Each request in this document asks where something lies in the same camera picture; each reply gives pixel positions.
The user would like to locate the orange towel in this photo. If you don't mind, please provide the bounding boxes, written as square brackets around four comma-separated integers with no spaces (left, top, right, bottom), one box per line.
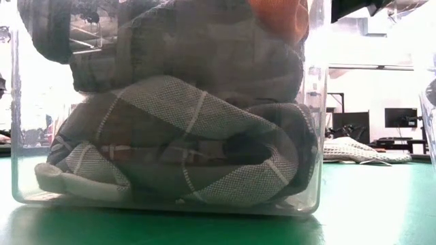
[247,0,311,46]

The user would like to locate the narrow clear plastic bin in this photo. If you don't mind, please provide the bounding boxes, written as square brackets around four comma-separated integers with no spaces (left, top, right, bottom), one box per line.
[10,0,330,217]

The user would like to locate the green table mat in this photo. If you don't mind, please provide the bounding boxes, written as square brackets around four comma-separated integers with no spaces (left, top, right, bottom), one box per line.
[0,154,436,245]

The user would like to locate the background black monitor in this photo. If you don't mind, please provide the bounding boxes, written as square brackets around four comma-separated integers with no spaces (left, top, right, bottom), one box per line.
[384,108,418,129]

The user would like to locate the dark gray checked towel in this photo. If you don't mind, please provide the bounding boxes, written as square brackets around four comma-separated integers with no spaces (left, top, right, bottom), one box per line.
[33,74,320,208]

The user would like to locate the dark gray plain towel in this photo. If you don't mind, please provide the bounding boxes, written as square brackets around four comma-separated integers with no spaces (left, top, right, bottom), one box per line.
[16,0,306,105]

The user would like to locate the wide clear plastic bin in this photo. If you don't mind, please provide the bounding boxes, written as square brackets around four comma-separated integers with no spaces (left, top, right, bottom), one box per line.
[418,50,436,171]

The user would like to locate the background black bench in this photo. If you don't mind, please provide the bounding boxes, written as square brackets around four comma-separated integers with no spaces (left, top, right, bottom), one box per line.
[369,137,426,154]

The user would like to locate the light gray waffle towel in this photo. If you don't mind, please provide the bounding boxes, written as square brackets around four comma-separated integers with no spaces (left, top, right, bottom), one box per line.
[322,136,413,167]

